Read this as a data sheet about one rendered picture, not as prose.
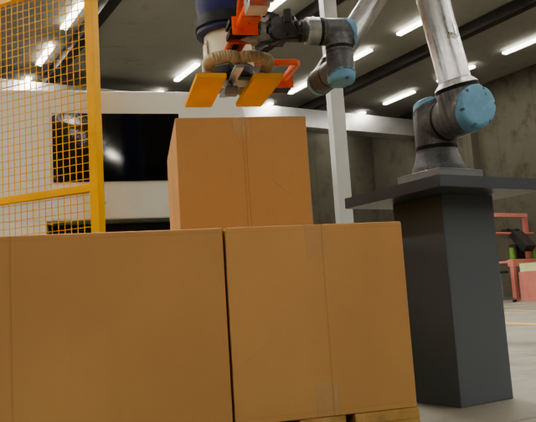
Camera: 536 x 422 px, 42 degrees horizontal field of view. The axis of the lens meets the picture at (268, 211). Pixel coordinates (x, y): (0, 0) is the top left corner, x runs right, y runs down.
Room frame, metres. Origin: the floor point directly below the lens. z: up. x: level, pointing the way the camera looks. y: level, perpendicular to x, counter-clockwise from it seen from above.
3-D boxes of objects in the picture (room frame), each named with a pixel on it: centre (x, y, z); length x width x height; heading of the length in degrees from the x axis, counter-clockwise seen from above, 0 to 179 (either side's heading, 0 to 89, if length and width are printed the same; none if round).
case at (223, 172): (2.34, 0.12, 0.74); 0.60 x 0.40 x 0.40; 11
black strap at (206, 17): (2.36, 0.10, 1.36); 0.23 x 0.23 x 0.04
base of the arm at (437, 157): (2.51, -0.63, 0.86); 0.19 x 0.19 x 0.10
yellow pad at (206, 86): (2.34, 0.19, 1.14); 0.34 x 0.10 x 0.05; 13
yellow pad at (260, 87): (2.38, 0.01, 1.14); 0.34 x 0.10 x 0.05; 13
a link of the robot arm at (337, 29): (2.18, -0.26, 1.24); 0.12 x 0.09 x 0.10; 103
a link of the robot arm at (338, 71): (2.19, -0.26, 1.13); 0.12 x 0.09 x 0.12; 21
